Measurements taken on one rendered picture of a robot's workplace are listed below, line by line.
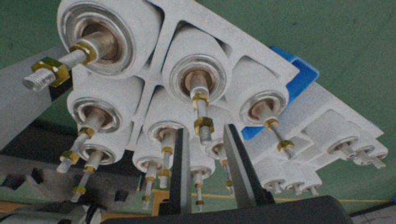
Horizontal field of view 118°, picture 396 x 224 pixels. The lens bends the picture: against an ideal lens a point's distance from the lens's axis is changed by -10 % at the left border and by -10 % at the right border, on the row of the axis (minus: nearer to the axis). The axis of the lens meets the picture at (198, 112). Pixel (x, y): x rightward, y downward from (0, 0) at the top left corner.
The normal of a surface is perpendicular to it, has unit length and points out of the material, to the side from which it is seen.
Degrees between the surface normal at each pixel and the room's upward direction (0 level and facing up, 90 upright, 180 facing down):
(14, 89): 90
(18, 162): 45
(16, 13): 0
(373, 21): 0
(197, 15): 0
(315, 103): 90
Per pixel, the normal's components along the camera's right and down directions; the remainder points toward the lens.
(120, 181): 0.35, -0.04
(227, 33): 0.07, 0.66
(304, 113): -0.90, -0.29
